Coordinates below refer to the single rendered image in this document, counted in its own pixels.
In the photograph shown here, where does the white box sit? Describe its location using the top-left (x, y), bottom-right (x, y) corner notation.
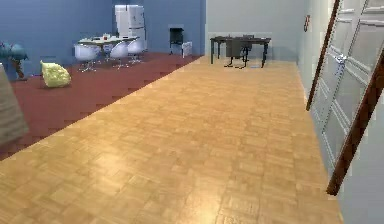
top-left (181, 41), bottom-right (194, 59)

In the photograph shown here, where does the white panelled room door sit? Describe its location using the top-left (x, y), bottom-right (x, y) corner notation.
top-left (305, 0), bottom-right (384, 197)

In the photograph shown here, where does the yellow garbage bag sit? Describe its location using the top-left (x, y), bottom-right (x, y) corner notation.
top-left (39, 60), bottom-right (72, 89)

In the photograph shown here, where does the white round chair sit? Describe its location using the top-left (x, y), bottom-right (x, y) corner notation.
top-left (73, 44), bottom-right (100, 73)
top-left (127, 38), bottom-right (146, 65)
top-left (109, 41), bottom-right (130, 70)

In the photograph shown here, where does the black desk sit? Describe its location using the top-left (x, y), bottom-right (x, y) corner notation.
top-left (209, 35), bottom-right (272, 69)

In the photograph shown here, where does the white fridge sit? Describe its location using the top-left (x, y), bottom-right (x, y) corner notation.
top-left (114, 4), bottom-right (148, 52)

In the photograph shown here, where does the black desk chair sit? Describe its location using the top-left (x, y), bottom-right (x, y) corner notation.
top-left (223, 34), bottom-right (254, 70)

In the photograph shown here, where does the white dining table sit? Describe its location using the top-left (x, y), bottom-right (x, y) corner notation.
top-left (77, 34), bottom-right (140, 62)

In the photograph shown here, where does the grey beige furniture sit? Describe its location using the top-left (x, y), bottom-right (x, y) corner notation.
top-left (0, 63), bottom-right (30, 146)

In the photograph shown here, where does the silver door handle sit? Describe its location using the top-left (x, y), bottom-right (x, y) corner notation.
top-left (333, 53), bottom-right (348, 66)

